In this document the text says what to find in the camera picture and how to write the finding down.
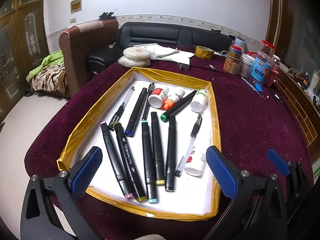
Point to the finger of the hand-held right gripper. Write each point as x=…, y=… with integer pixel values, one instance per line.
x=277, y=161

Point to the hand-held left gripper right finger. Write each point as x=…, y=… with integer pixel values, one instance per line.
x=221, y=172

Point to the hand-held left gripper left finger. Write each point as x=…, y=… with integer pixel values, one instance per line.
x=86, y=172

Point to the large white red-label bottle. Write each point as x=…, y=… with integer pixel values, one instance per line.
x=196, y=167

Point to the pink-capped black marker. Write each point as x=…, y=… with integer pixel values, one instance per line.
x=112, y=155

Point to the gold-taped white box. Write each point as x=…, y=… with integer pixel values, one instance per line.
x=190, y=192

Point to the olive-capped black marker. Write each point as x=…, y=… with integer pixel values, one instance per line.
x=127, y=160

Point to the clear gel pen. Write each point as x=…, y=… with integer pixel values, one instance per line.
x=123, y=105
x=190, y=142

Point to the plain black marker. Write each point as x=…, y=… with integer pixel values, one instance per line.
x=170, y=155

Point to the light-blue-capped black marker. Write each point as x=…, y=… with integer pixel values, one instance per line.
x=147, y=160

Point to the yellow-capped black marker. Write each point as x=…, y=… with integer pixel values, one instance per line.
x=157, y=147

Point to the white green-label bottle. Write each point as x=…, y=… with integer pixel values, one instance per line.
x=198, y=102

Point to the green-capped black marker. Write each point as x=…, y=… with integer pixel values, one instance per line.
x=180, y=106

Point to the blue-capped black marker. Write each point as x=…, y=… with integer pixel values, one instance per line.
x=136, y=112

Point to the white bottle orange cap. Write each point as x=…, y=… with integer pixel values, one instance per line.
x=175, y=95

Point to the small white red-label bottle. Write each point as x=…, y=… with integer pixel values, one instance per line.
x=156, y=98

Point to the black pen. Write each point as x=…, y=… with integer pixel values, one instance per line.
x=150, y=88

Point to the wooden brick-pattern counter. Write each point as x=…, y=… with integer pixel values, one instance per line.
x=300, y=110

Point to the cartoon-label jar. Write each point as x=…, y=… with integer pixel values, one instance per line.
x=260, y=68

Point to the dark shoes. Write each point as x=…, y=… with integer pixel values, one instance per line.
x=28, y=93

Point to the white labelled jar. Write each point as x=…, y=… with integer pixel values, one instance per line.
x=246, y=66

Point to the patterned blanket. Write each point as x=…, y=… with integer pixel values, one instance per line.
x=48, y=78

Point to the small blue-capped tube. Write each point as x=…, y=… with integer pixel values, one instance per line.
x=212, y=68

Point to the clear plastic jar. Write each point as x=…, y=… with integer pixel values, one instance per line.
x=232, y=65

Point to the red-lid clear jar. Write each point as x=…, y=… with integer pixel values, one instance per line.
x=267, y=47

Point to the white power adapter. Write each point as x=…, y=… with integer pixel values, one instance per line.
x=184, y=63

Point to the green blanket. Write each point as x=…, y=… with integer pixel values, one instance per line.
x=50, y=61

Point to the brown armchair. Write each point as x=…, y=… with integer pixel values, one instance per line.
x=75, y=55

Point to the jar with red blue lid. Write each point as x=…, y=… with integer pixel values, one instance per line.
x=236, y=50

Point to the gold tape roll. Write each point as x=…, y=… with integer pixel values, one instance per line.
x=203, y=52

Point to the pale blue box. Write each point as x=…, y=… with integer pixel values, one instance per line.
x=241, y=42

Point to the black leather sofa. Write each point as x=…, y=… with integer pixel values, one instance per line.
x=155, y=33

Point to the wooden cabinet doors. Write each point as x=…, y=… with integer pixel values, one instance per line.
x=27, y=30

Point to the black clips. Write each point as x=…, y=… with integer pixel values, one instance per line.
x=107, y=16

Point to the wooden door frame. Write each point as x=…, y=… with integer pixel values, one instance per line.
x=273, y=17

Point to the wall plaque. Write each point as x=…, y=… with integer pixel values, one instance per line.
x=76, y=5

